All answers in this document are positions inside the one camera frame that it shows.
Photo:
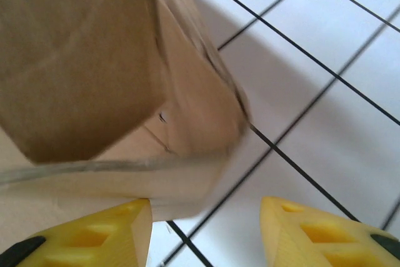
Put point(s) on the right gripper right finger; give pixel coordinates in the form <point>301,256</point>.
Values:
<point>312,242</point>

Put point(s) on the brown cardboard mailer box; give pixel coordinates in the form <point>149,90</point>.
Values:
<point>93,60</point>

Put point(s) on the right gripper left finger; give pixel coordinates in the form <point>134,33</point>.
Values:
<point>78,245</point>

